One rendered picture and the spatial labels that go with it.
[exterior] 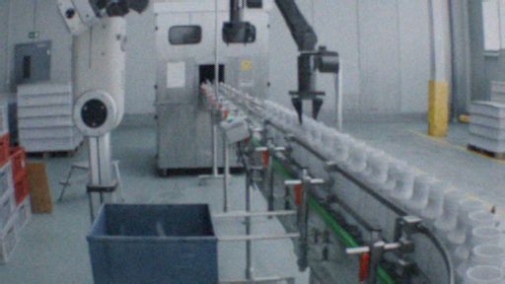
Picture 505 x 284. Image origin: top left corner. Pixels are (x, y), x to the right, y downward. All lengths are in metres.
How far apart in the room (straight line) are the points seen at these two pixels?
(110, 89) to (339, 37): 10.80
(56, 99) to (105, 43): 6.38
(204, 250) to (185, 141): 5.13
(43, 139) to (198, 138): 2.87
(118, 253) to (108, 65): 0.68
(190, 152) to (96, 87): 4.69
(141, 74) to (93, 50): 10.12
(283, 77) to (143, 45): 3.20
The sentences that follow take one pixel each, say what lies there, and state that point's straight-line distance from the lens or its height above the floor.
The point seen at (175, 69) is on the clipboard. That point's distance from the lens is 6.24.
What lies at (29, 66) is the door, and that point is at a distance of 12.29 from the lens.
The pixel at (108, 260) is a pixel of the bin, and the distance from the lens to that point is 1.23.
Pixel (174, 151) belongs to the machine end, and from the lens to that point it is 6.33.
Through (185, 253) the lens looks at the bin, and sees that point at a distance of 1.21.
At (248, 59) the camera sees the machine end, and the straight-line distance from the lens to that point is 6.29.
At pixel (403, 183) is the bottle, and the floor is 1.14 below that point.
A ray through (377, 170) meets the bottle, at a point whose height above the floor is 1.14.
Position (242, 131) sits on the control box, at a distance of 1.99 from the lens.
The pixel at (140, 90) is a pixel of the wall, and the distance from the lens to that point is 11.80.
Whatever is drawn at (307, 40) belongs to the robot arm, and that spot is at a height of 1.40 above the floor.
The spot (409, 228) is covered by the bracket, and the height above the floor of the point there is 1.11.
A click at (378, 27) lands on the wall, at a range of 12.66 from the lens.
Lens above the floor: 1.33
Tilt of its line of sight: 8 degrees down
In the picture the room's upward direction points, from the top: straight up
